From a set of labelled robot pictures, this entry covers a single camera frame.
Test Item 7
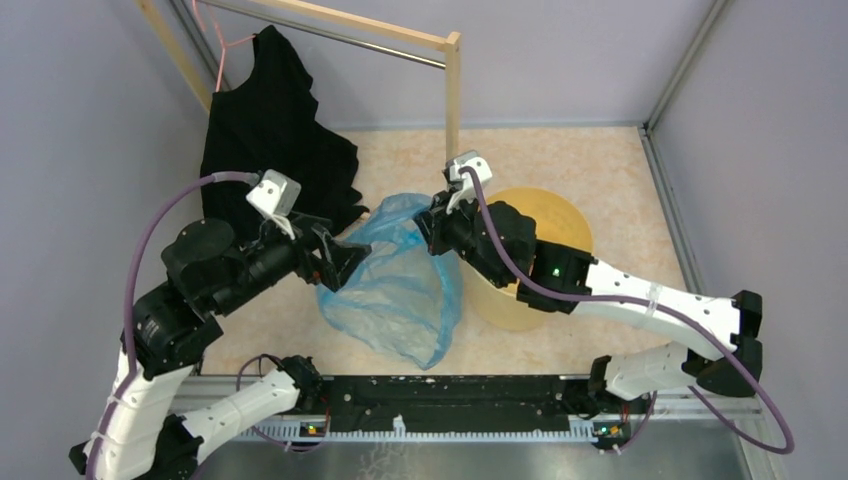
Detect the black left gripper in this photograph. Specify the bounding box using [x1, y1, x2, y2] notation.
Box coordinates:
[215, 207, 374, 313]

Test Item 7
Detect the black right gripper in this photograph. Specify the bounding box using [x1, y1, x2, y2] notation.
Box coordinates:
[410, 185, 510, 289]

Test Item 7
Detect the blue plastic trash bag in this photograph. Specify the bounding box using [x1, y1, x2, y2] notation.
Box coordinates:
[316, 193, 463, 370]

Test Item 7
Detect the yellow plastic trash bin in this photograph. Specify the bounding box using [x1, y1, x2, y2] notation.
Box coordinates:
[463, 186, 596, 333]

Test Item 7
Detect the wooden clothes rack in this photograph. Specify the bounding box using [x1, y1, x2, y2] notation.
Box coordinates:
[135, 1, 462, 158]

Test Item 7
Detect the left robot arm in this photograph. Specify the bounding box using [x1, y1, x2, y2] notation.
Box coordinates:
[69, 215, 371, 479]

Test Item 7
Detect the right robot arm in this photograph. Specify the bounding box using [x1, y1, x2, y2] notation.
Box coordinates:
[413, 191, 763, 412]

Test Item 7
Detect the black hanging shirt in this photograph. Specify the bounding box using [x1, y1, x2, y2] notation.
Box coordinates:
[199, 26, 368, 235]

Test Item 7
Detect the pink clothes hanger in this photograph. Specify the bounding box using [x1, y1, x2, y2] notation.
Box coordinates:
[190, 0, 256, 92]

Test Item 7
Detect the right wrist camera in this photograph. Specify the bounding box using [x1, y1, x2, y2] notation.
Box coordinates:
[444, 150, 493, 214]

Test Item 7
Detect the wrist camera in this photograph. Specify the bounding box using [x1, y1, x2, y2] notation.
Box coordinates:
[246, 169, 301, 240]
[444, 150, 493, 214]

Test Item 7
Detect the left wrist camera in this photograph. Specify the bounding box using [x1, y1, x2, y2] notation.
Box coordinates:
[246, 169, 301, 240]

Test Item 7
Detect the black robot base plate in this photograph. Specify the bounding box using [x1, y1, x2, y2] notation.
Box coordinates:
[290, 375, 648, 433]

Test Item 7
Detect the white slotted cable duct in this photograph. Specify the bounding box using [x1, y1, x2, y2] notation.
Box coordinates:
[233, 416, 598, 445]

